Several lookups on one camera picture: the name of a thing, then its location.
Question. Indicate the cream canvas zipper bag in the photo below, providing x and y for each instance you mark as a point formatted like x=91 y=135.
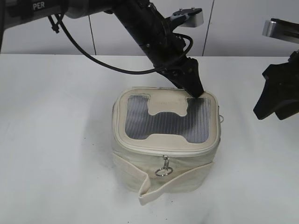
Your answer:
x=148 y=123

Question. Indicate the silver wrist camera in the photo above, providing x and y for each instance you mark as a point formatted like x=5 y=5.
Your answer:
x=281 y=30
x=190 y=17

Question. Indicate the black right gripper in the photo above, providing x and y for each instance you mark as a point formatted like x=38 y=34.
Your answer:
x=279 y=79

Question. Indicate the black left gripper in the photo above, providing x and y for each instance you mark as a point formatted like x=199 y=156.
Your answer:
x=185 y=75

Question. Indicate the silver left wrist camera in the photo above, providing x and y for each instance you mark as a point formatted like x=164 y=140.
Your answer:
x=190 y=17

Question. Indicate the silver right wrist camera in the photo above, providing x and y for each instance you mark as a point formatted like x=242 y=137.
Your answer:
x=281 y=30

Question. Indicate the metal zipper pull with ring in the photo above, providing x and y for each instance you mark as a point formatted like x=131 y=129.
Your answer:
x=165 y=170

